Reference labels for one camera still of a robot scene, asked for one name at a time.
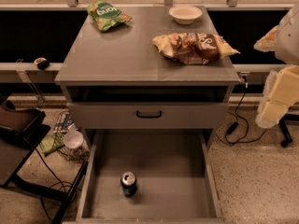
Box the black side table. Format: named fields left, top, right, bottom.
left=0, top=100, right=88, bottom=224

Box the open grey lower drawer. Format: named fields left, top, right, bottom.
left=76, top=130, right=223, bottom=224

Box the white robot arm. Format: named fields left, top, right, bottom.
left=254, top=4, right=299, bottom=129

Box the closed grey drawer front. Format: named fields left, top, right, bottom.
left=67, top=103, right=228, bottom=129

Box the green packet on floor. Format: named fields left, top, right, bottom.
left=39, top=133, right=64, bottom=157

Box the brown and yellow snack bag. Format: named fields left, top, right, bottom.
left=152, top=33, right=239, bottom=65

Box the blue pepsi can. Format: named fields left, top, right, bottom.
left=121, top=172, right=137, bottom=197

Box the black cable on floor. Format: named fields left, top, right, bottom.
left=35, top=147, right=82, bottom=221

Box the white bowl on counter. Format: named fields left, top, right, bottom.
left=169, top=6, right=203, bottom=25

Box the black drawer handle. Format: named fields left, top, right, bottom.
left=135, top=110, right=163, bottom=119

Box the black power adapter cable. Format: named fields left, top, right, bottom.
left=215, top=73, right=267, bottom=147

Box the green chip bag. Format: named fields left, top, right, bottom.
left=87, top=1, right=132, bottom=33

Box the black stand leg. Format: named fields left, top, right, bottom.
left=279, top=114, right=299, bottom=147

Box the white cup in basket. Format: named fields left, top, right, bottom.
left=64, top=131, right=84, bottom=149

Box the grey drawer cabinet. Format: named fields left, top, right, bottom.
left=55, top=7, right=239, bottom=144

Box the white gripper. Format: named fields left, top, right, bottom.
left=255, top=65, right=299, bottom=129

